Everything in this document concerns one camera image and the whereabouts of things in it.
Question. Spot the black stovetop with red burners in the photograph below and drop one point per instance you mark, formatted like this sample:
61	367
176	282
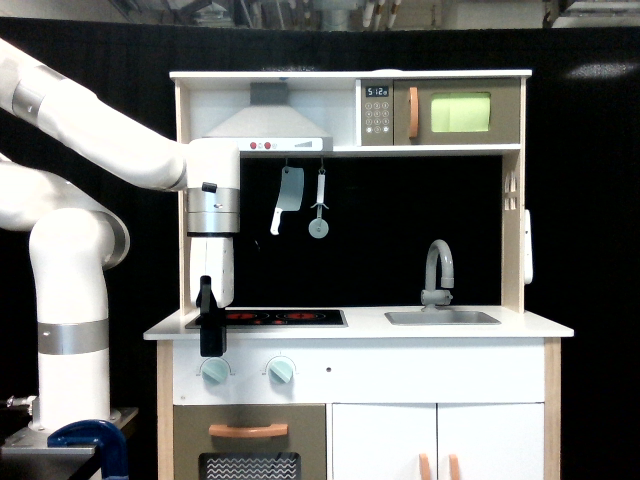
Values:
276	318

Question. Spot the right white cabinet door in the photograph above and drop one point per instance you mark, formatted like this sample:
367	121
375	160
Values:
490	441

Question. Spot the microwave keypad panel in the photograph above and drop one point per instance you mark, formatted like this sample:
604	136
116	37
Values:
377	108

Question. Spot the white cabinet door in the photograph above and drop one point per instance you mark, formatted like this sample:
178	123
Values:
384	441
490	441

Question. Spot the grey toy sink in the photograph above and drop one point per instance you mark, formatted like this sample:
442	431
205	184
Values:
441	317

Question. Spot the grey range hood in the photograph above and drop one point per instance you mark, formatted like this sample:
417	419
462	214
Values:
269	124

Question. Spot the toy pizza cutter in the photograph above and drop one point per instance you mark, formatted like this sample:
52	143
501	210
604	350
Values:
318	228

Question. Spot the brown lower oven door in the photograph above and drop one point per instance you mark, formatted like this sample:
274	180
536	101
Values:
250	442

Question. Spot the mint knob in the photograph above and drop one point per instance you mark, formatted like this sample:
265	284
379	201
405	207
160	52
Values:
280	370
215	371

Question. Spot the brown microwave door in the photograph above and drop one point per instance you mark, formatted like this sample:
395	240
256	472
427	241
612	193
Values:
457	111

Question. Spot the grey toy faucet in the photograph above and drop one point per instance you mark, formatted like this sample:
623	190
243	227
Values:
439	276

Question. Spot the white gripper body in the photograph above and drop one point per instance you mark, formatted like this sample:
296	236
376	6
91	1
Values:
212	257

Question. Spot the left mint knob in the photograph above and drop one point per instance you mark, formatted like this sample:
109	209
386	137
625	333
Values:
215	371

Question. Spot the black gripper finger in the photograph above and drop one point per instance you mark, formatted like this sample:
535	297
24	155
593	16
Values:
211	320

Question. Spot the toy kitchen wooden frame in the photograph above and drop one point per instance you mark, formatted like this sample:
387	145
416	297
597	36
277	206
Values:
386	205

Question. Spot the left white cabinet door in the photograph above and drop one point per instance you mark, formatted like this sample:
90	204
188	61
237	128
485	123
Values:
384	441

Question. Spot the blue clamp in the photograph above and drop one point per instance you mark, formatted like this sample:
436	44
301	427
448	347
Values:
109	440

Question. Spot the right mint knob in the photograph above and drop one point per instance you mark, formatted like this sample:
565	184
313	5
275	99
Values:
280	370

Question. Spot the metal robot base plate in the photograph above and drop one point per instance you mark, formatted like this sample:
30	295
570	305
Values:
25	454

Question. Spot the toy cleaver knife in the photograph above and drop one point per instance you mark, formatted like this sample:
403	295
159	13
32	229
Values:
290	195

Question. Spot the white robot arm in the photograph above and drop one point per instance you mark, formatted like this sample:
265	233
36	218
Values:
73	239

